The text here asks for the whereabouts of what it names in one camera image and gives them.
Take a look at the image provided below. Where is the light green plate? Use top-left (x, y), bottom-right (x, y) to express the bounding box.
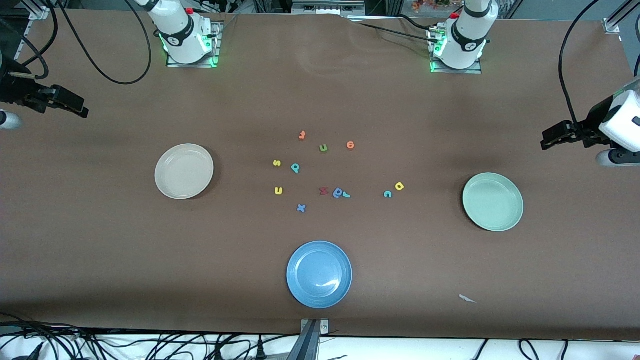
top-left (462, 172), bottom-right (524, 232)

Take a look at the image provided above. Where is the beige brown plate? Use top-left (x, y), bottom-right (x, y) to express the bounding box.
top-left (154, 143), bottom-right (215, 200)

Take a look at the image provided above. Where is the brown table cover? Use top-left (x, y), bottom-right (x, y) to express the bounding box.
top-left (0, 10), bottom-right (640, 342)

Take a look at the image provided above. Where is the grey box behind table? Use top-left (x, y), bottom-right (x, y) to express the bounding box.
top-left (292, 0), bottom-right (366, 16)

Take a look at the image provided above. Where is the blue plate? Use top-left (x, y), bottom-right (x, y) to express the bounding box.
top-left (286, 241), bottom-right (353, 309)

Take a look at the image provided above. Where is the thick black looping cable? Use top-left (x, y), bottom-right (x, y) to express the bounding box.
top-left (57, 0), bottom-right (153, 85)

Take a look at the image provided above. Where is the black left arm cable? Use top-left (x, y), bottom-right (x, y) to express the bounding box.
top-left (558, 0), bottom-right (601, 126)

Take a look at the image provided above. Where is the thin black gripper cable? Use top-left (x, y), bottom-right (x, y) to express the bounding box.
top-left (15, 0), bottom-right (59, 80)

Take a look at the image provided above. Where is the aluminium frame profile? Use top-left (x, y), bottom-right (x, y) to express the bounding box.
top-left (602, 0), bottom-right (640, 35)
top-left (20, 0), bottom-right (52, 21)

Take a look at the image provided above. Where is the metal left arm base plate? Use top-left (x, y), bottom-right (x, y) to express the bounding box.
top-left (430, 30), bottom-right (483, 75)

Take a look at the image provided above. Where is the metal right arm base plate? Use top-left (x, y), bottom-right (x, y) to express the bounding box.
top-left (166, 22), bottom-right (221, 69)

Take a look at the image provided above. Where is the black cable on table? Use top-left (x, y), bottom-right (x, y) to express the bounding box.
top-left (397, 14), bottom-right (437, 33)
top-left (350, 20), bottom-right (436, 42)

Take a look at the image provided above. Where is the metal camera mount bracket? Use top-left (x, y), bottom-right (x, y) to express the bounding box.
top-left (287, 318), bottom-right (330, 360)

